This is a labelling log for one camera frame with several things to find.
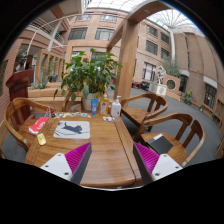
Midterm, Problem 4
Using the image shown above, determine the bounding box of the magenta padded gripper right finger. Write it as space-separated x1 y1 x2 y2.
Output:
133 143 182 185

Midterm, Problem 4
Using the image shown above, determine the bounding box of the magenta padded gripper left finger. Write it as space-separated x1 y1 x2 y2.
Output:
41 143 92 185

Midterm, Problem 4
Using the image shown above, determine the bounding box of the grey cat mouse pad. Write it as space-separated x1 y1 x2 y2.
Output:
53 121 90 139

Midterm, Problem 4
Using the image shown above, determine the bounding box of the black notebook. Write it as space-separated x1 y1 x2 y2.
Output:
147 134 173 154

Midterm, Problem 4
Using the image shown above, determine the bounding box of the wooden table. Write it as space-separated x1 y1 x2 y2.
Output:
25 116 142 189

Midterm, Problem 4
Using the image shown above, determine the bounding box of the near right wooden armchair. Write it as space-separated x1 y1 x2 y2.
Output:
134 113 205 167

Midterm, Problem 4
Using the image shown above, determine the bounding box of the wooden armchair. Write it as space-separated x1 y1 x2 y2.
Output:
4 98 55 150
134 113 205 167
121 92 168 127

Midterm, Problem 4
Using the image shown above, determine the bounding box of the red and white packet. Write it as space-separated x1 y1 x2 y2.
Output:
29 117 48 135

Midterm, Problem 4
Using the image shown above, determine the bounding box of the far right wooden armchair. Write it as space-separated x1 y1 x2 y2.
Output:
121 92 168 127

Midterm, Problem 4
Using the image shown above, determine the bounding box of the blue tube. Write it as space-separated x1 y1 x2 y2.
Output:
91 99 98 116

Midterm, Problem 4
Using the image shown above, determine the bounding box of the white pump bottle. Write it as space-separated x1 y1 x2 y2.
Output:
111 97 121 117

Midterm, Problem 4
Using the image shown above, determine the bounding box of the yellow liquid bottle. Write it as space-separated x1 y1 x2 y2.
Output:
100 94 109 115

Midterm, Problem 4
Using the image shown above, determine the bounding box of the left wooden armchair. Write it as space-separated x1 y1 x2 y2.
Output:
4 98 55 150

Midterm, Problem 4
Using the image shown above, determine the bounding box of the white planter box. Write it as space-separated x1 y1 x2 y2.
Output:
149 82 167 96

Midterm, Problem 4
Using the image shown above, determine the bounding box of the green potted plant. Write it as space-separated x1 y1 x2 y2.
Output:
53 48 122 102

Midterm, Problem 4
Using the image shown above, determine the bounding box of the dark wooden lectern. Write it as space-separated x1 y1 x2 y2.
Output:
5 68 35 120

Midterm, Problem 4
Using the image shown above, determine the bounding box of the wooden pillar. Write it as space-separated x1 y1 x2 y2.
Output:
106 0 170 99

